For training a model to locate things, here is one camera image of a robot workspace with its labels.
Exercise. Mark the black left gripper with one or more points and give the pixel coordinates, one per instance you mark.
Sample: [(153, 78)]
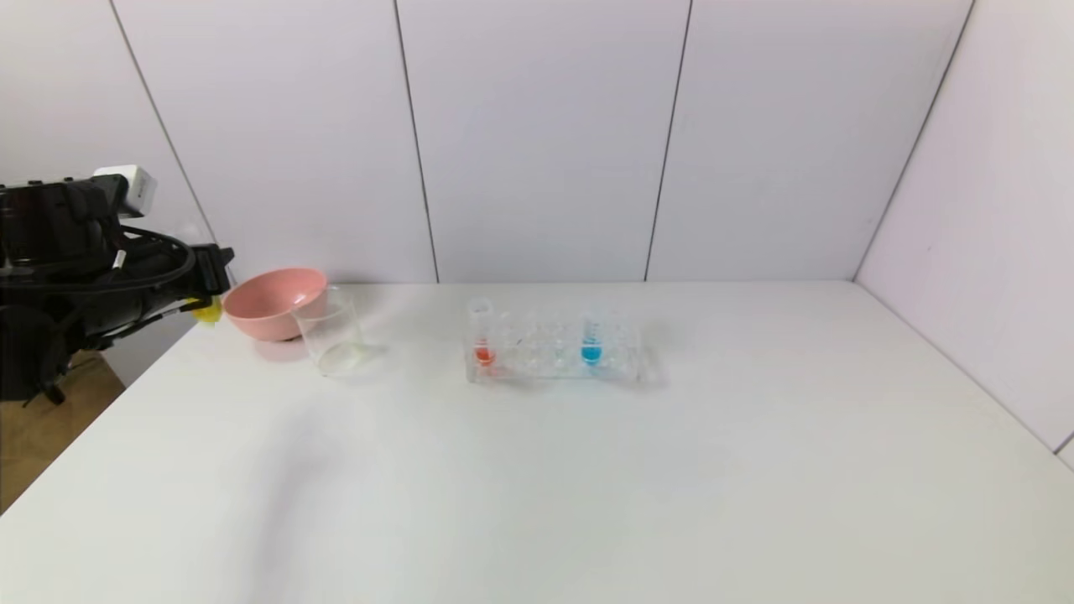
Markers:
[(215, 268)]

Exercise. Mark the test tube with yellow pigment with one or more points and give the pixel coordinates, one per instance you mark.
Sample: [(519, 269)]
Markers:
[(208, 312)]

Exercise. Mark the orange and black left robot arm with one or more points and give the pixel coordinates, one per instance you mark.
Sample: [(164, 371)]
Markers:
[(42, 243)]

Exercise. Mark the clear plastic measuring beaker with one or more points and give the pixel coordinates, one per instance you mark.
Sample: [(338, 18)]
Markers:
[(336, 340)]

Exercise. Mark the test tube with red pigment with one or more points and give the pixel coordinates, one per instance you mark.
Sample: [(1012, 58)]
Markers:
[(485, 354)]

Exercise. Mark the clear acrylic test tube rack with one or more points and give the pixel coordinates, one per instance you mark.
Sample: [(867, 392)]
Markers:
[(554, 373)]

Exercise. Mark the test tube with blue pigment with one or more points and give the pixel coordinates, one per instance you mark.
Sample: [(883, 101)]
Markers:
[(591, 354)]

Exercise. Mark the pink bowl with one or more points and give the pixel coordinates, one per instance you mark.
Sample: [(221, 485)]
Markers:
[(268, 306)]

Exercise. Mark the black stand leg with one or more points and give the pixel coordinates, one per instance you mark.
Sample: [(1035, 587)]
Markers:
[(57, 398)]

